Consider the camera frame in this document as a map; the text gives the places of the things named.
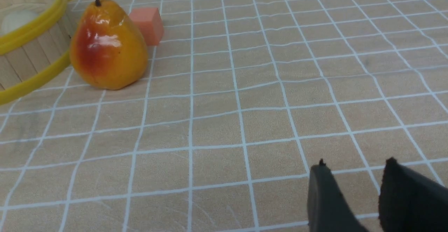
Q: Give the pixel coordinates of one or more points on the checkered orange tablecloth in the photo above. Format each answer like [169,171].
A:
[241,98]

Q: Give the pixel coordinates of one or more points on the bamboo steamer tray yellow rim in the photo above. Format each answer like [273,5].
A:
[38,51]

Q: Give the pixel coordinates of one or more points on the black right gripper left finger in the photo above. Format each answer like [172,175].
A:
[327,208]

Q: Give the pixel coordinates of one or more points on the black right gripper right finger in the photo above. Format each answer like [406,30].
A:
[411,202]

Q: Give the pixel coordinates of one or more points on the orange foam cube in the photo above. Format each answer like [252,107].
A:
[150,23]

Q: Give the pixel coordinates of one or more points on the orange toy pear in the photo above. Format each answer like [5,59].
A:
[107,49]

